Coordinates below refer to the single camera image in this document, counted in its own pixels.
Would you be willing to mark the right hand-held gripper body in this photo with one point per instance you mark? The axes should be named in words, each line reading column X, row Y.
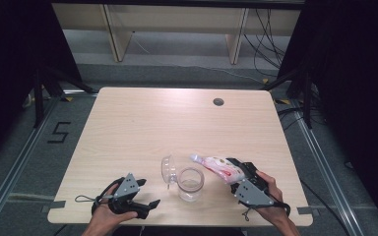
column 252, row 191

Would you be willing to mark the grey tape strip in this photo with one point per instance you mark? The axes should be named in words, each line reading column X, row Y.
column 305, row 210
column 55, row 205

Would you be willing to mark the black curtain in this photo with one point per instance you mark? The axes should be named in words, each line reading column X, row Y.
column 10, row 65
column 357, row 82

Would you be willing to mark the red and white spout pouch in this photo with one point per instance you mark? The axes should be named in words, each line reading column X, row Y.
column 221, row 168

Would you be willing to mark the person's right hand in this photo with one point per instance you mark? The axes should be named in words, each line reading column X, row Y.
column 273, row 196

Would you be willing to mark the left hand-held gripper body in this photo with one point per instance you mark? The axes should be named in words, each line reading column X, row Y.
column 127, row 189

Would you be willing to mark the grey round table grommet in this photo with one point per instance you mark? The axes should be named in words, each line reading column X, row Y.
column 218, row 101

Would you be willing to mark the clear glass jar with lid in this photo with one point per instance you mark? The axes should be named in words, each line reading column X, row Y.
column 190, row 183

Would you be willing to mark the person's left hand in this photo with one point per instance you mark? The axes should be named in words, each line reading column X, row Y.
column 106, row 219

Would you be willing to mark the beige wooden shelf unit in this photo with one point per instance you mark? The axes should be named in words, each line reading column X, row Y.
column 177, row 18

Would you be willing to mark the black metal stand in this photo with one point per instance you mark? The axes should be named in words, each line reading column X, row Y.
column 306, row 98
column 39, row 98

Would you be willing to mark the aluminium floor rail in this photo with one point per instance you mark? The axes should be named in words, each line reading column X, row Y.
column 23, row 154
column 321, row 170

